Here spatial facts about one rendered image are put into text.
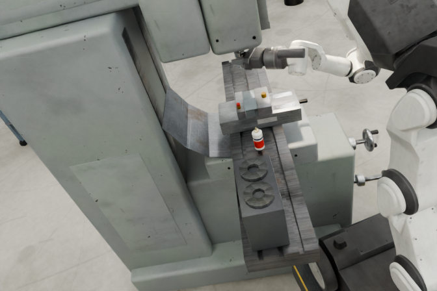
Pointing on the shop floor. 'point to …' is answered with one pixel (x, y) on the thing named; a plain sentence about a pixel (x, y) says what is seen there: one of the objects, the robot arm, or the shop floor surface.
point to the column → (106, 132)
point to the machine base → (208, 268)
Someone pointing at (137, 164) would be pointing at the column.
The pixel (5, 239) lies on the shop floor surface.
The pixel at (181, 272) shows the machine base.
